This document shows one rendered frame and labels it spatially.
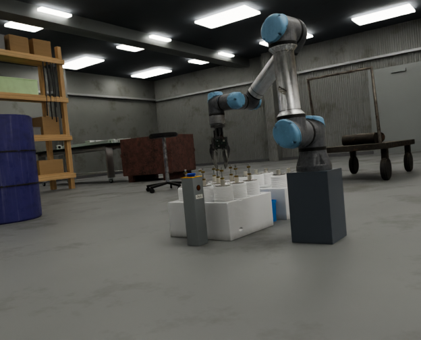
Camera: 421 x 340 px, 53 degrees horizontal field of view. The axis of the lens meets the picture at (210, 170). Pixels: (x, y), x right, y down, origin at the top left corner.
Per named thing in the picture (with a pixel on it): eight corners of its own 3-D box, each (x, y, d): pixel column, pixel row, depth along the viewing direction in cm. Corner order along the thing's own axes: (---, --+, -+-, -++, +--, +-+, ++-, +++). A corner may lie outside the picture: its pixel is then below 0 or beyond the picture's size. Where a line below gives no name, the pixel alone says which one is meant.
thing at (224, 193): (222, 220, 212) (218, 185, 212) (239, 220, 207) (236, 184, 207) (212, 224, 204) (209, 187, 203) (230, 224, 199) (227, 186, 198)
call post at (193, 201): (208, 243, 196) (202, 176, 195) (198, 246, 190) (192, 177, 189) (197, 241, 200) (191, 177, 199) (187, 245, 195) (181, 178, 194)
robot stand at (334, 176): (347, 235, 186) (341, 167, 184) (332, 244, 171) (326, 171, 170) (308, 233, 196) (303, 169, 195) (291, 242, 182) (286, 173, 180)
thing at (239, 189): (234, 216, 221) (231, 182, 221) (251, 216, 217) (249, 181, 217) (227, 220, 213) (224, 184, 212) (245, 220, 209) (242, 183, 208)
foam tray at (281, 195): (318, 208, 267) (316, 180, 267) (287, 220, 238) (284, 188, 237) (265, 208, 292) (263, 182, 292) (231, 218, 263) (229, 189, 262)
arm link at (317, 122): (332, 145, 182) (329, 114, 181) (315, 147, 173) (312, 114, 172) (307, 147, 191) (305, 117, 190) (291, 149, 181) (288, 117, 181)
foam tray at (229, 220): (273, 225, 225) (270, 191, 225) (231, 241, 195) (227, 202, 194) (216, 222, 250) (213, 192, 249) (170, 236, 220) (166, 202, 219)
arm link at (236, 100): (249, 91, 196) (232, 95, 204) (233, 90, 188) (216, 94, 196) (251, 108, 196) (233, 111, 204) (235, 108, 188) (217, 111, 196)
